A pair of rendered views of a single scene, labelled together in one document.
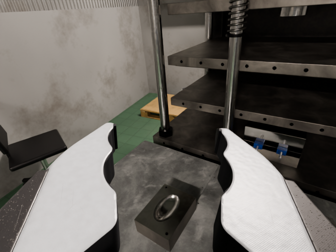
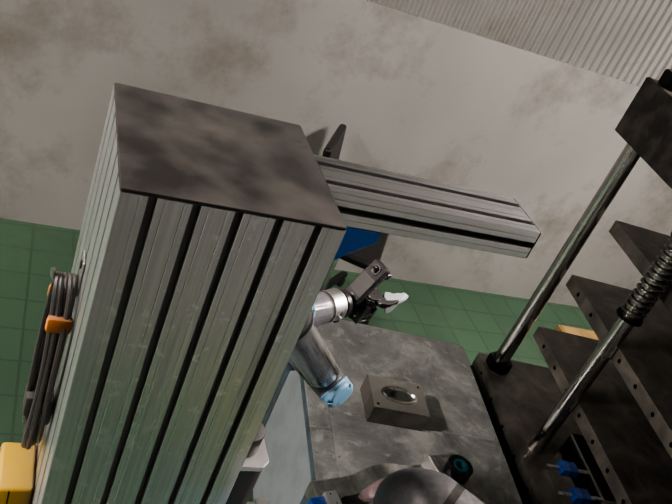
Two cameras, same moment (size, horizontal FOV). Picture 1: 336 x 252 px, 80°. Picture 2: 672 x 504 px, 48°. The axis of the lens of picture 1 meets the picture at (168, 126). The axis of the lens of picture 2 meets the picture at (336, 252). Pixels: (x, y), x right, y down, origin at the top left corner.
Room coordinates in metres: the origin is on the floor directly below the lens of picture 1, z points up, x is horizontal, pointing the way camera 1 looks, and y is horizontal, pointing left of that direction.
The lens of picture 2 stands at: (-1.36, -0.80, 2.42)
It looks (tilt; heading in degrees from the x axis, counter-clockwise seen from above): 30 degrees down; 35
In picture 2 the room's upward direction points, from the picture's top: 24 degrees clockwise
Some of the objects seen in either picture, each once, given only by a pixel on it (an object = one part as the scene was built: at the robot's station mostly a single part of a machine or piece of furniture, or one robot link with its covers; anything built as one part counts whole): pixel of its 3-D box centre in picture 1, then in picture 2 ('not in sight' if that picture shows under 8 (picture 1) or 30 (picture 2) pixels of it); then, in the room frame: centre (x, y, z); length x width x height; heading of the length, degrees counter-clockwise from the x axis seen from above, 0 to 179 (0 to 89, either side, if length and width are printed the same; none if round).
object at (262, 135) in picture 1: (278, 124); (636, 493); (1.02, -0.66, 0.87); 0.50 x 0.27 x 0.17; 144
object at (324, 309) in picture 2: not in sight; (307, 312); (-0.19, 0.01, 1.43); 0.11 x 0.08 x 0.09; 178
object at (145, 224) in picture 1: (167, 213); (394, 402); (0.51, 0.03, 0.83); 0.20 x 0.15 x 0.07; 144
